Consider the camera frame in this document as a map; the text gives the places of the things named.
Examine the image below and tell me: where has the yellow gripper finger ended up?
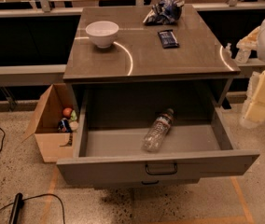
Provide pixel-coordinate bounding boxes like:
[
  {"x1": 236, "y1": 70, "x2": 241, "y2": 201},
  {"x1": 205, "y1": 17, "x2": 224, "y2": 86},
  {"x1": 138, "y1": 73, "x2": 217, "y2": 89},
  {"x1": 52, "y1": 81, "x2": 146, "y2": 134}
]
[
  {"x1": 236, "y1": 26, "x2": 260, "y2": 50},
  {"x1": 240, "y1": 70, "x2": 265, "y2": 129}
]

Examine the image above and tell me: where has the clear plastic water bottle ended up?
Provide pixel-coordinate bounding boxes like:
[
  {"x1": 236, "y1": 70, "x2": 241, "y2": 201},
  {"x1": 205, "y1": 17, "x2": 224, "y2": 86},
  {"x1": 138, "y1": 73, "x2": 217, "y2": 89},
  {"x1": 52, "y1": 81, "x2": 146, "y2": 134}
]
[{"x1": 142, "y1": 108, "x2": 174, "y2": 152}]

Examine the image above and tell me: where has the clear pump dispenser bottle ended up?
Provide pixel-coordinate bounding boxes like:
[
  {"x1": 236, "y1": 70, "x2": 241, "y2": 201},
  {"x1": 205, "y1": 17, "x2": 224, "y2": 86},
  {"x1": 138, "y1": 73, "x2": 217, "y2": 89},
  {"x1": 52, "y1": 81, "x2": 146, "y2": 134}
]
[{"x1": 235, "y1": 49, "x2": 251, "y2": 63}]

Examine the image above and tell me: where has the small clear pump bottle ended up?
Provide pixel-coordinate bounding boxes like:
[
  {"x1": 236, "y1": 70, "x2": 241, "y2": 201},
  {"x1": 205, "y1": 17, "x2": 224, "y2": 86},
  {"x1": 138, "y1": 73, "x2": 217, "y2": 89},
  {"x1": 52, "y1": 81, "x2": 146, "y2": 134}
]
[{"x1": 225, "y1": 43, "x2": 232, "y2": 57}]

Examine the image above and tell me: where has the grey cabinet with counter top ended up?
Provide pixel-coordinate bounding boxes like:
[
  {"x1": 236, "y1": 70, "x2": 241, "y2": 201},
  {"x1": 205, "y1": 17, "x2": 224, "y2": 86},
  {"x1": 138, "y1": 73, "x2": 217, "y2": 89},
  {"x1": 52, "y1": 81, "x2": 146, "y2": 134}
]
[{"x1": 63, "y1": 4, "x2": 242, "y2": 133}]

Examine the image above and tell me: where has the open grey top drawer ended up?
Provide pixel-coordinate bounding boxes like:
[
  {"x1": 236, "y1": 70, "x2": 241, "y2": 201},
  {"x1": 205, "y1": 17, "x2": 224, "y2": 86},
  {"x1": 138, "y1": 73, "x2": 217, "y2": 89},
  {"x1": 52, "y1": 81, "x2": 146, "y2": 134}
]
[{"x1": 57, "y1": 89, "x2": 259, "y2": 187}]

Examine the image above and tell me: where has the dark blue snack bar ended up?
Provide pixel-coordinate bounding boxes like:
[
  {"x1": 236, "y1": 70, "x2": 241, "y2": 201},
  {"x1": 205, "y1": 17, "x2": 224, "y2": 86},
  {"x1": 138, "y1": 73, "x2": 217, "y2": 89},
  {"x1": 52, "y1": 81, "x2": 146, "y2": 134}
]
[{"x1": 158, "y1": 30, "x2": 180, "y2": 49}]

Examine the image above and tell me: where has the blue crumpled chip bag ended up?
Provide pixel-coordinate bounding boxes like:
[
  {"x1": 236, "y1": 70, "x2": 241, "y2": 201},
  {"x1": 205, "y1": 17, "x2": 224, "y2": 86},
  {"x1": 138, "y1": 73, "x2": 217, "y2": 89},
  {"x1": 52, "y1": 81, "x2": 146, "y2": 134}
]
[{"x1": 143, "y1": 0, "x2": 185, "y2": 25}]

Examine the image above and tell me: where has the white ceramic bowl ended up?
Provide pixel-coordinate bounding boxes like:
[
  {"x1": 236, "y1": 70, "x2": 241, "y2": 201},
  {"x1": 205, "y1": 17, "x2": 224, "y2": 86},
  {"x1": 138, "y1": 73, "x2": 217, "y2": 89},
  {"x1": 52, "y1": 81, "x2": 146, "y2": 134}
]
[{"x1": 85, "y1": 21, "x2": 119, "y2": 49}]

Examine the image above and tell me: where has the green item in box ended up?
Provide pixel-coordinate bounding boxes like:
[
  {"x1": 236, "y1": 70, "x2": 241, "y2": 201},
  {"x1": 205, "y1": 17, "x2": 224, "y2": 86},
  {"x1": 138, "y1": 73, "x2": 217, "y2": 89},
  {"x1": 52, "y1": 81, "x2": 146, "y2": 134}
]
[{"x1": 70, "y1": 110, "x2": 77, "y2": 121}]

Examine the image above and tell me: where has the white item in box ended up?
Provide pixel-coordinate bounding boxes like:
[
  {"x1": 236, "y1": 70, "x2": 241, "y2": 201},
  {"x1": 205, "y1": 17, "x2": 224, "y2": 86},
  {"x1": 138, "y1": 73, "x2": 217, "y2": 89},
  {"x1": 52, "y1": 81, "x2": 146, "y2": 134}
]
[{"x1": 69, "y1": 121, "x2": 78, "y2": 132}]

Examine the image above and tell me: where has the red apple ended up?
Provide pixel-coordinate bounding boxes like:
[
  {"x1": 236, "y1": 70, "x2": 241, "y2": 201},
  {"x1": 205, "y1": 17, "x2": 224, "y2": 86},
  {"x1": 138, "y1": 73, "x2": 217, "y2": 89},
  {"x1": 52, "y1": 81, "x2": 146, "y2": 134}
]
[{"x1": 63, "y1": 107, "x2": 73, "y2": 119}]

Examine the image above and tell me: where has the blue soda can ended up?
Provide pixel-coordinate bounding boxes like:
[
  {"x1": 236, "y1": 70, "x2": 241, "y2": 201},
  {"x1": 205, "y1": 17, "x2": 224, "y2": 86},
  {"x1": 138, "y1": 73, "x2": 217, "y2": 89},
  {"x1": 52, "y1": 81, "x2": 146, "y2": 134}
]
[{"x1": 58, "y1": 119, "x2": 72, "y2": 133}]

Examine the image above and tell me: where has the brown cardboard box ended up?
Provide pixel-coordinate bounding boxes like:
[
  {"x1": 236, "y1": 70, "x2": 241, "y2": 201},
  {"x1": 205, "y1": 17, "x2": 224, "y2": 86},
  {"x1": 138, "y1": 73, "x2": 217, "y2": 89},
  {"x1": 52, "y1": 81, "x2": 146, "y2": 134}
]
[{"x1": 22, "y1": 83, "x2": 74, "y2": 162}]

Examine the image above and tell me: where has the black drawer handle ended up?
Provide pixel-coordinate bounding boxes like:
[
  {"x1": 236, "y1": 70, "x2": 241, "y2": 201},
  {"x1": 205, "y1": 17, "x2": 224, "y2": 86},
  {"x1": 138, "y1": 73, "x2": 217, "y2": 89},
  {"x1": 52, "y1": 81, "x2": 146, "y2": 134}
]
[{"x1": 145, "y1": 163, "x2": 178, "y2": 175}]

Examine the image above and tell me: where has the lower drawer with handle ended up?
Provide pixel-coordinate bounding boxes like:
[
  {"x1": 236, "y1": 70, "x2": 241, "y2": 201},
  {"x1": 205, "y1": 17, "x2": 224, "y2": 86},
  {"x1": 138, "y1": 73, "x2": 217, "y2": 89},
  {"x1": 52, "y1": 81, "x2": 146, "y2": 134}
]
[{"x1": 93, "y1": 178, "x2": 200, "y2": 189}]

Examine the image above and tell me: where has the black power adapter with cable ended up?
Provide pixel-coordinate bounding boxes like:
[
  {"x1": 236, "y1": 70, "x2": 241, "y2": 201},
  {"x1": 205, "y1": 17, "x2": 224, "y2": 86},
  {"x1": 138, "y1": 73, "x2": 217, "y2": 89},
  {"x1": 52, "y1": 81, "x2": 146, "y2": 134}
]
[{"x1": 0, "y1": 192, "x2": 66, "y2": 224}]

